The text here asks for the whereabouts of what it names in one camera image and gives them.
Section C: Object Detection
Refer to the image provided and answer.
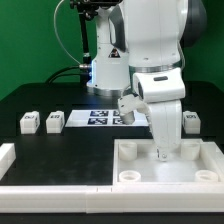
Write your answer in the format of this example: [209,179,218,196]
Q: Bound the white square tabletop part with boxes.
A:
[113,139,224,185]

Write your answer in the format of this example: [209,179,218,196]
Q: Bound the white sheet with markers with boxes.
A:
[64,109,150,128]

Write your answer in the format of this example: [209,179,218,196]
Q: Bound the grey camera cable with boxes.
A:
[53,0,84,66]

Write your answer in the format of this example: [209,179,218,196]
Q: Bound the black base cables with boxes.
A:
[45,63,93,84]

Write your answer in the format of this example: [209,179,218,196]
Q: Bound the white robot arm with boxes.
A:
[87,0,207,161]

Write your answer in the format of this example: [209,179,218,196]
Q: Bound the white obstacle fence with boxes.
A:
[0,142,224,214]

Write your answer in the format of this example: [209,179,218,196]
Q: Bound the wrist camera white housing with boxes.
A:
[118,68,185,125]

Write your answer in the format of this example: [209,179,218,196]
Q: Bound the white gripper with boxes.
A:
[146,99,184,162]

